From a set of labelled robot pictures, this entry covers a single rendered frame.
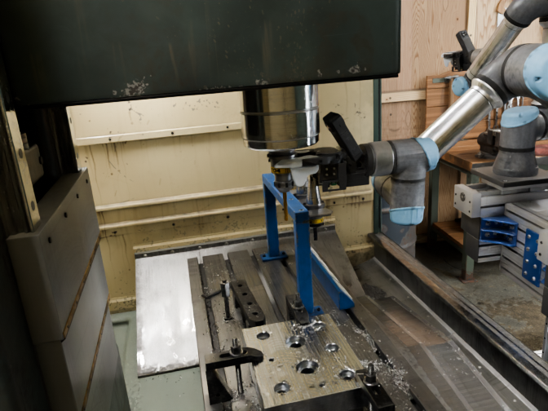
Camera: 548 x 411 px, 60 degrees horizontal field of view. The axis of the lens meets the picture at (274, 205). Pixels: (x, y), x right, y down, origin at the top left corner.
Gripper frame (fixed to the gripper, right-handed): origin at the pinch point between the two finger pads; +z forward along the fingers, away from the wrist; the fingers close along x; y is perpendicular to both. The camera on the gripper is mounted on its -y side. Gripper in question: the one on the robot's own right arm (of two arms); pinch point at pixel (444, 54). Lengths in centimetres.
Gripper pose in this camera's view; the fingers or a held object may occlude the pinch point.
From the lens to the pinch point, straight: 240.4
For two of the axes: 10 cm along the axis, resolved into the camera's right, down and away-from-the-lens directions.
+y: 2.0, 9.2, 3.5
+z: -3.6, -2.6, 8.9
